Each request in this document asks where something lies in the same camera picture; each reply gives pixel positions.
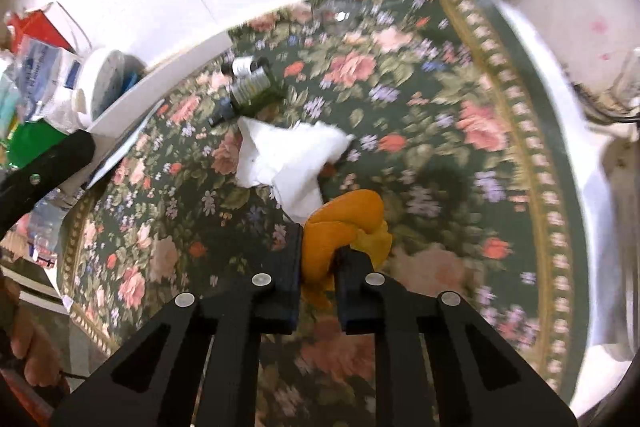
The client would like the green glass bottle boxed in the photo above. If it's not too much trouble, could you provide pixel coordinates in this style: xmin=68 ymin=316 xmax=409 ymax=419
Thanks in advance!
xmin=208 ymin=55 xmax=286 ymax=127

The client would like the white tissue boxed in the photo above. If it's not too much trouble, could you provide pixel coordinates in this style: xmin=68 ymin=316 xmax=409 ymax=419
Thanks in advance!
xmin=235 ymin=117 xmax=354 ymax=225

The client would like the small clear glass jar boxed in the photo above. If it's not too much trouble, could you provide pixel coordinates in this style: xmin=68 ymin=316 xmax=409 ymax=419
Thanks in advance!
xmin=317 ymin=0 xmax=369 ymax=35

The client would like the person's left hand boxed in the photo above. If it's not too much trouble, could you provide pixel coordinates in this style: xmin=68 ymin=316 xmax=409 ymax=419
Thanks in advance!
xmin=1 ymin=279 xmax=62 ymax=387

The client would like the green box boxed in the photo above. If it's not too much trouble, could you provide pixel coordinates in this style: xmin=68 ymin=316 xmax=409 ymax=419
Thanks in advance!
xmin=6 ymin=119 xmax=66 ymax=168

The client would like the blue printed plastic bag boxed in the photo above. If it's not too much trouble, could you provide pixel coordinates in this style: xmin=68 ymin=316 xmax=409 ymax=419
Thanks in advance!
xmin=14 ymin=37 xmax=82 ymax=121

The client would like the white round lid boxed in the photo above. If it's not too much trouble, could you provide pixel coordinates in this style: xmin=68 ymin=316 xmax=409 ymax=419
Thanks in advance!
xmin=72 ymin=48 xmax=126 ymax=129

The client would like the blue bowl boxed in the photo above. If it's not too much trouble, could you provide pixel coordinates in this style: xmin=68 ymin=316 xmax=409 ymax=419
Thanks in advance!
xmin=120 ymin=54 xmax=145 ymax=94

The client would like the red carton box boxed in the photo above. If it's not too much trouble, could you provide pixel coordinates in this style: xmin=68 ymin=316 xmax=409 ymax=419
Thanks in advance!
xmin=3 ymin=3 xmax=75 ymax=54

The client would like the floral green table mat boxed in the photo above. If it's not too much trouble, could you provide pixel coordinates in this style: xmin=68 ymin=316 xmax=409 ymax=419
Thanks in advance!
xmin=61 ymin=0 xmax=588 ymax=426

